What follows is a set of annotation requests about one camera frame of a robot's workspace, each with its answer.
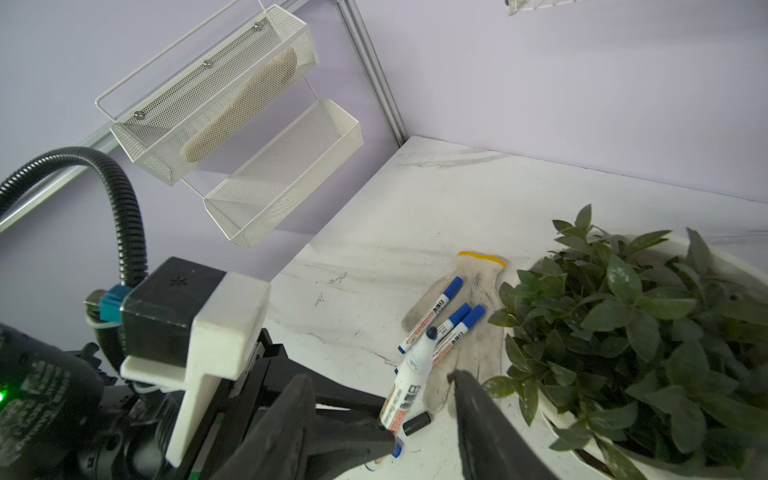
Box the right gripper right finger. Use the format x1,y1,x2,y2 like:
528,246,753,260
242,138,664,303
448,370,556,480

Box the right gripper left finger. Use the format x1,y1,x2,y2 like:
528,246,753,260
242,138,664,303
214,374,315,480

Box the aluminium frame rails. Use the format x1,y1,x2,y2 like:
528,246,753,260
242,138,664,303
0,0,409,235

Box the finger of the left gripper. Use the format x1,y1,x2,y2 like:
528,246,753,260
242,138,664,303
305,416,397,474
263,357,385,414

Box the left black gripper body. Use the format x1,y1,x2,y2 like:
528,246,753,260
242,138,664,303
0,323,289,480

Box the white knit work glove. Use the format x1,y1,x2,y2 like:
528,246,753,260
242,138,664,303
398,251,508,417

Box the white wire wall basket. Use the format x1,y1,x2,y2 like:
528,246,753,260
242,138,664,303
504,0,579,16

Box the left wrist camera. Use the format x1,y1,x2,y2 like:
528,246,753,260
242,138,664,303
120,257,271,467

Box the beige glove in rack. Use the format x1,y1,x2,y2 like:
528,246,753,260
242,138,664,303
180,47,298,163

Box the white marker pen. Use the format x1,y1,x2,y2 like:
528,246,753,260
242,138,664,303
397,276,464,354
379,327,438,436
398,294,471,366
431,303,486,367

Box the black pen cap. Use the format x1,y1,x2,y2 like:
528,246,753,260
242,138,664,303
402,411,432,436

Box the left black corrugated cable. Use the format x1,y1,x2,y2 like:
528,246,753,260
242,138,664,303
0,146,149,289

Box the green potted plant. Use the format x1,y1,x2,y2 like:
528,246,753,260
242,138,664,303
484,207,767,479

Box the white two-tier mesh rack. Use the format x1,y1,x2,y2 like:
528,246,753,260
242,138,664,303
94,0,365,250

